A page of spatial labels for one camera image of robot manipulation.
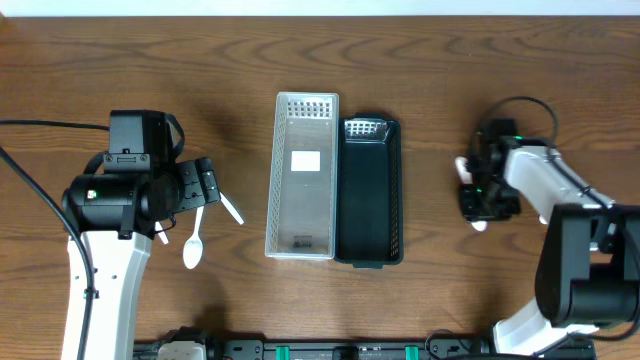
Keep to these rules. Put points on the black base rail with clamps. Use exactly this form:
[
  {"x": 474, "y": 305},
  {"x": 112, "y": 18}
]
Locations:
[{"x": 192, "y": 343}]

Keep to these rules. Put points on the dark green perforated plastic basket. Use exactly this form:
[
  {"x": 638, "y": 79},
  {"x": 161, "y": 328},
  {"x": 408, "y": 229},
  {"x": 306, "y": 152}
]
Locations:
[{"x": 369, "y": 210}]

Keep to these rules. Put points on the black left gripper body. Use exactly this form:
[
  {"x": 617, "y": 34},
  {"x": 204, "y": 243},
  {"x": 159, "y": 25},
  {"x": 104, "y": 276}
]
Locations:
[{"x": 204, "y": 181}]

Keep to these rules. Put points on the white plastic spoon right crossing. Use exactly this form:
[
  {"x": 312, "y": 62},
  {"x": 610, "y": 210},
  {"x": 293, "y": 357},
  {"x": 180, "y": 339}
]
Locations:
[{"x": 229, "y": 206}]

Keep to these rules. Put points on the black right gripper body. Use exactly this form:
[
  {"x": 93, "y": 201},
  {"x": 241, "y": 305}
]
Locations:
[{"x": 473, "y": 195}]

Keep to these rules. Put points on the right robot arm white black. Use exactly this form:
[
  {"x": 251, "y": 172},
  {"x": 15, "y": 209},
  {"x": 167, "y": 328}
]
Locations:
[{"x": 587, "y": 276}]

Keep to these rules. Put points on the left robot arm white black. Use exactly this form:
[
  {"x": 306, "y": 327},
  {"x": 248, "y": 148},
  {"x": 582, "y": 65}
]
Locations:
[{"x": 116, "y": 208}]

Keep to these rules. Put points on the white plastic spoon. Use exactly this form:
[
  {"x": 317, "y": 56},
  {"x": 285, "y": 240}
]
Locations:
[
  {"x": 468, "y": 195},
  {"x": 161, "y": 233}
]

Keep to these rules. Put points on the clear perforated plastic basket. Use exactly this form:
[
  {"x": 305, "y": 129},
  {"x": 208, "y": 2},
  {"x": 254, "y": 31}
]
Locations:
[{"x": 301, "y": 219}]

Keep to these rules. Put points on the white plastic spoon bowl down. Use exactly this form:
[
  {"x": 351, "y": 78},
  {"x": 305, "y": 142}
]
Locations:
[{"x": 193, "y": 247}]

